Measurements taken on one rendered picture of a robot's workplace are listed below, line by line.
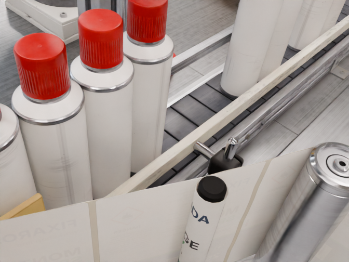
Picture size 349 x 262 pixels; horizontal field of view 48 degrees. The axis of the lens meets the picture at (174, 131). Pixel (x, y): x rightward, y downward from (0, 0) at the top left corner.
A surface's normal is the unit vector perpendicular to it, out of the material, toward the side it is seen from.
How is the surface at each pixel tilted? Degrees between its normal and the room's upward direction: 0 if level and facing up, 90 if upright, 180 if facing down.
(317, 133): 0
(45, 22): 90
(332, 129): 0
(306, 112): 0
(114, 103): 90
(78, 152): 90
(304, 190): 90
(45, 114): 45
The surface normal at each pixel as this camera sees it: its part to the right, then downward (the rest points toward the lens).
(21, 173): 0.95, 0.27
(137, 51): -0.11, -0.07
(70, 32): 0.76, 0.51
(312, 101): 0.11, -0.69
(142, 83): -0.02, 0.72
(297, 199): -0.93, 0.19
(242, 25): -0.72, 0.44
